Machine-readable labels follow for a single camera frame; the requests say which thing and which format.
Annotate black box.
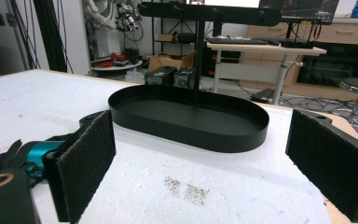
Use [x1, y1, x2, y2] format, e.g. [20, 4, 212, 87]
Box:
[172, 66, 197, 90]
[144, 65, 178, 86]

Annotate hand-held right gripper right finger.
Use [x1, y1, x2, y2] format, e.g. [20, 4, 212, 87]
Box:
[284, 108, 358, 224]

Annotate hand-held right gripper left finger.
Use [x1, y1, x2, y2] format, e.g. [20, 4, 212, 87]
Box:
[42, 109, 117, 224]

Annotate wooden cabinet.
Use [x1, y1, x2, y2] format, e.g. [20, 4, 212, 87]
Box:
[239, 18, 358, 105]

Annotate black wire shelf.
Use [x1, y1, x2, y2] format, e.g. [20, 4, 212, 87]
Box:
[150, 14, 200, 58]

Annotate black keyboard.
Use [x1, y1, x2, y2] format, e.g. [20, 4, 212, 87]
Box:
[206, 36, 261, 46]

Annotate white desk with wooden top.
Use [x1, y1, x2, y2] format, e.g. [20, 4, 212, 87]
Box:
[206, 41, 328, 105]

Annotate black upright column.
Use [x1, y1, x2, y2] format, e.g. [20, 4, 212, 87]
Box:
[33, 0, 68, 73]

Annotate black built-in oven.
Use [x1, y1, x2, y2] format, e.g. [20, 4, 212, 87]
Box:
[296, 42, 358, 88]

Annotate open cardboard box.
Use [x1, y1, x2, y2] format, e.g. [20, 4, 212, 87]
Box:
[147, 50, 198, 73]

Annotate white foam sheet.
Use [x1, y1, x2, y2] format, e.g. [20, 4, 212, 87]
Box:
[0, 68, 334, 224]

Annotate black computer monitor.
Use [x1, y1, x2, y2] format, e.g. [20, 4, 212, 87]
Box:
[258, 0, 340, 26]

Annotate round white side table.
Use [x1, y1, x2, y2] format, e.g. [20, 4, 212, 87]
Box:
[89, 60, 145, 78]

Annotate black stand with oval tray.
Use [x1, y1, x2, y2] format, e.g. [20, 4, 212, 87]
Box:
[107, 1, 282, 154]

